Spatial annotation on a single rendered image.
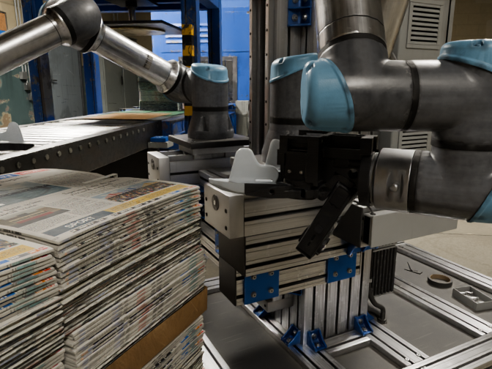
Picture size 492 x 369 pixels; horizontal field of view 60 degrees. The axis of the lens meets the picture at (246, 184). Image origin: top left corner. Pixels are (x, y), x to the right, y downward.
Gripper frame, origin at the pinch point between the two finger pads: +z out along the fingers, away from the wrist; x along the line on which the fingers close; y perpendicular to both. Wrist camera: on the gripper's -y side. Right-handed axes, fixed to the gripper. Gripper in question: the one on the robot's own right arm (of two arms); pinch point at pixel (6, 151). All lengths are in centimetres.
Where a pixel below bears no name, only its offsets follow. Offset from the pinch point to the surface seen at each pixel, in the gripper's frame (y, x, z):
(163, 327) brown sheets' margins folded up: -21, -9, 46
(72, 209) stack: -2.4, -16.6, 38.1
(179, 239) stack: -9.6, -3.6, 44.9
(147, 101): 1, 186, -124
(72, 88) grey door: 6, 470, -532
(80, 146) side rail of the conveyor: -8, 49, -35
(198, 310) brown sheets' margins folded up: -23, 0, 45
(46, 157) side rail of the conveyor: -7.8, 29.9, -28.3
